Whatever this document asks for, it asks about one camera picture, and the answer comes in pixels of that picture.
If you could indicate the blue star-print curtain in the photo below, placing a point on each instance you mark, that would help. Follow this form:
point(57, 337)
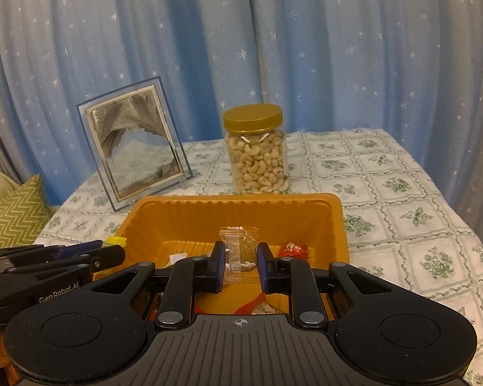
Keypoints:
point(265, 40)

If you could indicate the glass sand art picture frame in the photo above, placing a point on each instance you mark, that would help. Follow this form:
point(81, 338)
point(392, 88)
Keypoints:
point(135, 152)

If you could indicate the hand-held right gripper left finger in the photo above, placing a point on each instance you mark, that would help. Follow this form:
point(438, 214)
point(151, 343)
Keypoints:
point(220, 267)

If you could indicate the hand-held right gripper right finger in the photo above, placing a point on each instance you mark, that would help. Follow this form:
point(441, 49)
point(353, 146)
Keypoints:
point(262, 267)

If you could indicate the cashew jar with gold lid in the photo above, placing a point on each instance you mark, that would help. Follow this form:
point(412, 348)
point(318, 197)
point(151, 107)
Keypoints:
point(257, 161)

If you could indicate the yellow-green candy packet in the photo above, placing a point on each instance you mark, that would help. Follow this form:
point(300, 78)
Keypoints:
point(116, 241)

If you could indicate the green zigzag cushion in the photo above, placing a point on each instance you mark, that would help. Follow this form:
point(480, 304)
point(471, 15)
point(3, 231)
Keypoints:
point(14, 217)

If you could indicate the green floral tablecloth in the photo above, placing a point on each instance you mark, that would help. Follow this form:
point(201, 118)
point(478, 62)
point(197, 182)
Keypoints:
point(406, 217)

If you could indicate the orange plastic tray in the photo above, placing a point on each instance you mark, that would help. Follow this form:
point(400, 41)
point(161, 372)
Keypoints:
point(185, 221)

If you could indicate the clear plastic snack packet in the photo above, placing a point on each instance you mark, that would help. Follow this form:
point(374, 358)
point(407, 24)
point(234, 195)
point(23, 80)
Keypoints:
point(235, 245)

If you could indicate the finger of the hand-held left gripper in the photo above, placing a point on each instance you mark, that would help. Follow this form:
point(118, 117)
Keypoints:
point(108, 256)
point(80, 248)

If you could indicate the small red snack packet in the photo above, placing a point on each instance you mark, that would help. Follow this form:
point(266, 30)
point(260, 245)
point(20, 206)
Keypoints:
point(292, 249)

